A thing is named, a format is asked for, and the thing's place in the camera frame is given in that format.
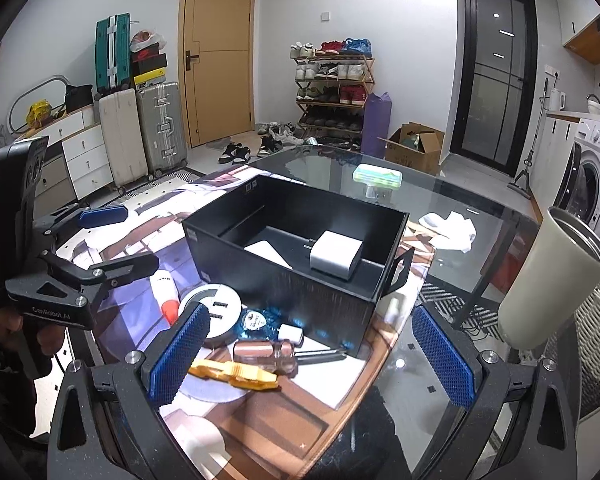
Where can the floor mop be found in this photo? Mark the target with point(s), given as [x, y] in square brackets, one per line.
[522, 172]

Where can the white washing machine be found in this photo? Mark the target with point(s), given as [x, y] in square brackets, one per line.
[592, 180]

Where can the shoe rack with shoes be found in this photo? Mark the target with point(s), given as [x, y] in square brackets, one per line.
[330, 70]

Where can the wooden shoe rack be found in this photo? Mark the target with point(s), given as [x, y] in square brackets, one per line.
[367, 85]

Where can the grey metal pen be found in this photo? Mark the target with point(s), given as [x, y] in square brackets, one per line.
[322, 357]

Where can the blue translucent round case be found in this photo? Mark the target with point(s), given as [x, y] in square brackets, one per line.
[252, 320]

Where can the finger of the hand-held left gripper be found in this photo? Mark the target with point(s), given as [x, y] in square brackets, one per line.
[102, 215]
[125, 267]

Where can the black framed glass door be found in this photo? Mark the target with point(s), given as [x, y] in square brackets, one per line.
[490, 80]

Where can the small white plug adapter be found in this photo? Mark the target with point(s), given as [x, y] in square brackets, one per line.
[291, 335]

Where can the flat white card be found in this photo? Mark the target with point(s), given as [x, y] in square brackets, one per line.
[267, 252]

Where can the oval mirror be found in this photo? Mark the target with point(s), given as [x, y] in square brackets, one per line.
[20, 105]

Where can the green white plastic case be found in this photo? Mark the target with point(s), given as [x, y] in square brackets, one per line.
[377, 176]

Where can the scattered pile of shoes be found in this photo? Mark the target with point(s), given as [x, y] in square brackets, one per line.
[235, 152]

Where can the red black shoe box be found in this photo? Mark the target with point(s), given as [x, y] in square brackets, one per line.
[150, 64]

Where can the silver suitcase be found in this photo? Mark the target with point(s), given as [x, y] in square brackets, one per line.
[162, 130]

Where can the wooden door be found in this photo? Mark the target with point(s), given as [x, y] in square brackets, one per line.
[220, 85]

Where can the red white plastic bag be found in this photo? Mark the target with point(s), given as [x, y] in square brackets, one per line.
[147, 41]

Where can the purple mat bag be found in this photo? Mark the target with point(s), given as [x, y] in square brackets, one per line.
[377, 127]

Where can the wicker laundry basket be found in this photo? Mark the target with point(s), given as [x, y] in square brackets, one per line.
[597, 350]

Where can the black rectangular storage box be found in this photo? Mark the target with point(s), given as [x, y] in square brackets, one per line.
[280, 285]

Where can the yellow plastic clip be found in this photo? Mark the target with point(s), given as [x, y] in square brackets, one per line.
[235, 374]

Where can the crumpled white tissue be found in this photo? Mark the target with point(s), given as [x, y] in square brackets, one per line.
[450, 232]

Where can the white wall socket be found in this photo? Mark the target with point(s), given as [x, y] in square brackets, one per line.
[552, 71]

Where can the printed figure desk mat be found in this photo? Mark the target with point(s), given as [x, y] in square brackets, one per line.
[300, 400]

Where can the white cube charger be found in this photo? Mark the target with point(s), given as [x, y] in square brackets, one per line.
[335, 255]

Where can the round white socket hub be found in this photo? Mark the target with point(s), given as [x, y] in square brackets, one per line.
[225, 332]

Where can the yellow bag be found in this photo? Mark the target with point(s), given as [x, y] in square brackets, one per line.
[39, 114]

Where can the green suitcase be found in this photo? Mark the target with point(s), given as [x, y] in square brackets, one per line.
[112, 55]

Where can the black bag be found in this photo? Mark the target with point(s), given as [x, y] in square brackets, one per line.
[79, 99]

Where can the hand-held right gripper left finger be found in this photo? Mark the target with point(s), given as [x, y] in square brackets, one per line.
[180, 355]

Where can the yellow black shoe box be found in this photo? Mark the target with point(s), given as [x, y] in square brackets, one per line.
[149, 80]

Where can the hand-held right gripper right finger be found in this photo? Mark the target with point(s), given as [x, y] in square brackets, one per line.
[442, 360]

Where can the cream insulated tumbler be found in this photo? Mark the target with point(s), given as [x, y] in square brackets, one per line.
[545, 280]

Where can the open cardboard box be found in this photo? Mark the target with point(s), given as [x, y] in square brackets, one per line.
[412, 155]

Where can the white drawer cabinet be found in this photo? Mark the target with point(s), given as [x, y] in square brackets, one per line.
[85, 155]

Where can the white kettle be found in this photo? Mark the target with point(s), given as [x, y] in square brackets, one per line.
[557, 100]

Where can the cream suitcase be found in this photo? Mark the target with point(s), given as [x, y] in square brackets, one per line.
[122, 140]

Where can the white tube with red cap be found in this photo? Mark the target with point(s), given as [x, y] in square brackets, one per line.
[162, 290]

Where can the white base cabinet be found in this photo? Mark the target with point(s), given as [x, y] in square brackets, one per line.
[555, 155]

